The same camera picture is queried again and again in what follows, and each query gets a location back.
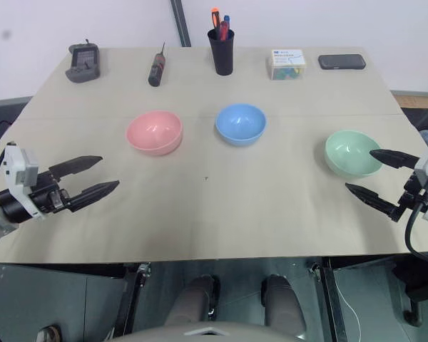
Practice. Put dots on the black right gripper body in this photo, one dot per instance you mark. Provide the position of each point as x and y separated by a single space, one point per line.
415 194

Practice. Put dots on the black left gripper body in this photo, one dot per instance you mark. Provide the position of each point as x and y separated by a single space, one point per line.
48 194

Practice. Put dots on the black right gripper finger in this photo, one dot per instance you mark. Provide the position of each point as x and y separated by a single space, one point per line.
396 159
369 195

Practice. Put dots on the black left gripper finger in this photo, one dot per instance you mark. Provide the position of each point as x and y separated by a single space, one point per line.
76 164
94 191

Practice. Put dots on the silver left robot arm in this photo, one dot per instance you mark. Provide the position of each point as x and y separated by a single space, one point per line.
8 206

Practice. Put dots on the green bowl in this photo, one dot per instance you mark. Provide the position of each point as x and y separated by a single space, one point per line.
349 156

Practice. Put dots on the brown cardboard box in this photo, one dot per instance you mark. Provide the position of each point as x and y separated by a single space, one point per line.
415 101

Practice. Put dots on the pink bowl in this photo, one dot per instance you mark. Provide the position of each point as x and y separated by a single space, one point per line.
153 133

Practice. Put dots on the grey handheld device with screen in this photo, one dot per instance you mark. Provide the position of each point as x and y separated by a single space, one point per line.
82 62

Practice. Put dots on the black oblong case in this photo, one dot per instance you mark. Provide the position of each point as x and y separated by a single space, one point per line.
341 62

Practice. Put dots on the black screwdriver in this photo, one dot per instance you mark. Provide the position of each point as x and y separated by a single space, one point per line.
157 69

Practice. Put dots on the clear box of coloured clips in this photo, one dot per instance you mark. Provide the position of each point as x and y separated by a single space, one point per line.
287 66

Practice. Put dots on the blue bowl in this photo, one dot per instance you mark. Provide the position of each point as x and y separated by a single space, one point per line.
240 124

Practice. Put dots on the grey robot torso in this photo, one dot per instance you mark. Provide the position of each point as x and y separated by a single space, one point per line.
207 333

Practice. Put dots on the black pen cup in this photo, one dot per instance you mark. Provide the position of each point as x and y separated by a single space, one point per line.
222 53

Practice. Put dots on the red pen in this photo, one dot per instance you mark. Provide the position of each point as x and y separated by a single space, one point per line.
223 30

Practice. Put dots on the blue pen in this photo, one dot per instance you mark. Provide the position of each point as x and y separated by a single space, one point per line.
227 19

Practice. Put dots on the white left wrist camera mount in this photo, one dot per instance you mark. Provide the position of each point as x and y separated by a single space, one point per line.
18 167

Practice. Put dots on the black table leg frame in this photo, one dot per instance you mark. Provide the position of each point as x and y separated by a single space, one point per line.
135 295
330 299

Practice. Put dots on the dark metal post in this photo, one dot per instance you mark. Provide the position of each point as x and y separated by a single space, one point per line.
182 21

